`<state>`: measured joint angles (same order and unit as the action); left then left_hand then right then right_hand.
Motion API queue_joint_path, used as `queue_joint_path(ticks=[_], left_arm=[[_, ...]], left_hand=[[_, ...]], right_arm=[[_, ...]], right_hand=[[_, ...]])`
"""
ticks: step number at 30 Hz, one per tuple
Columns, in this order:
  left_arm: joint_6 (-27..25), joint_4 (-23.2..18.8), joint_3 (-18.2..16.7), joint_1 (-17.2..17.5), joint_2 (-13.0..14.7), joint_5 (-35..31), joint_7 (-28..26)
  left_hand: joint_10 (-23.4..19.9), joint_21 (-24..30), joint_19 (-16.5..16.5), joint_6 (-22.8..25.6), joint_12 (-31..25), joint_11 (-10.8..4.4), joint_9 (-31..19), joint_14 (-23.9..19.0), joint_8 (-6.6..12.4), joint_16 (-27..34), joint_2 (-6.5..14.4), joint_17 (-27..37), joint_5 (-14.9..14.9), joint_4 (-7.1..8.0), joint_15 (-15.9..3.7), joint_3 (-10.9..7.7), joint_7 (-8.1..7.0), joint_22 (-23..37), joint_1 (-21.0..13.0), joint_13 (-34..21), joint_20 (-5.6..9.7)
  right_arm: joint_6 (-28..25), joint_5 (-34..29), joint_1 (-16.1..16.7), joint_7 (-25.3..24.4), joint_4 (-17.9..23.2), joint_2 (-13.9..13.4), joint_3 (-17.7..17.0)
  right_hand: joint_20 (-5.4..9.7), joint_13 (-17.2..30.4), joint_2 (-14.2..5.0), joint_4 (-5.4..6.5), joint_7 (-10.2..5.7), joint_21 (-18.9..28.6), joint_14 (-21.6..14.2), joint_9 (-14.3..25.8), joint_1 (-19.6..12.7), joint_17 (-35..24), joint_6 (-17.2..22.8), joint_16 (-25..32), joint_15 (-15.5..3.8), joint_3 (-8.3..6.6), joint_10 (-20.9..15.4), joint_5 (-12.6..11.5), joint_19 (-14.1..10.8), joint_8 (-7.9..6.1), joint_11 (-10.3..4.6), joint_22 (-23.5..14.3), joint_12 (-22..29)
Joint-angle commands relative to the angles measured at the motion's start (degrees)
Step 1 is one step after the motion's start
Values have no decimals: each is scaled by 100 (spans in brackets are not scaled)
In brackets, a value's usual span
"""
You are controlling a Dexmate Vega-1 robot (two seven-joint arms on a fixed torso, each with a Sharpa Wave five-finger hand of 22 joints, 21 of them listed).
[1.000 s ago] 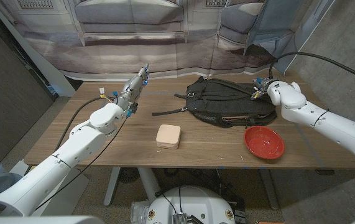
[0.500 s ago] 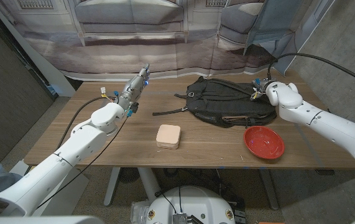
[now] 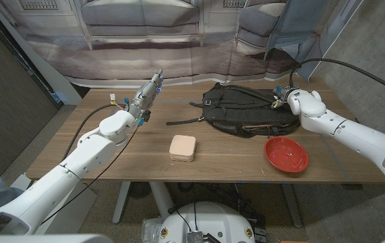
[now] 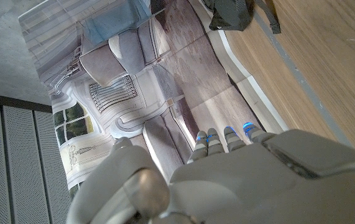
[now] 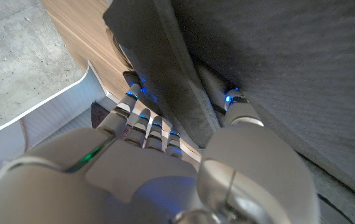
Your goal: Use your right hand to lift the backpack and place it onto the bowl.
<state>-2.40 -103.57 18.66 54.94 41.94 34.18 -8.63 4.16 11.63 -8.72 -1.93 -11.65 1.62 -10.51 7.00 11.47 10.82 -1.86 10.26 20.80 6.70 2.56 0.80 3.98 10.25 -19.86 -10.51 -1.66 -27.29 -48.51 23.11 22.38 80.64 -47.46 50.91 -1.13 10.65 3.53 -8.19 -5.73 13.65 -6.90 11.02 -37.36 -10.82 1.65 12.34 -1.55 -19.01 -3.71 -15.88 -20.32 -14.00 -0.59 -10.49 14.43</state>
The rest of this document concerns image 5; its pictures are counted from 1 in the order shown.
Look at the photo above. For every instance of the black backpack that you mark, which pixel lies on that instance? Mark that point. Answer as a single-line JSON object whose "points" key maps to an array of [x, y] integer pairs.
{"points": [[273, 46]]}

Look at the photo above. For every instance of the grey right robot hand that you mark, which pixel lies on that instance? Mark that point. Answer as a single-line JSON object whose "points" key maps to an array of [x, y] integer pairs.
{"points": [[118, 186]]}

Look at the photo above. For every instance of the printed room backdrop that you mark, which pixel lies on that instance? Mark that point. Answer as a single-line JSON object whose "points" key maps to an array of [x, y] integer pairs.
{"points": [[62, 109]]}

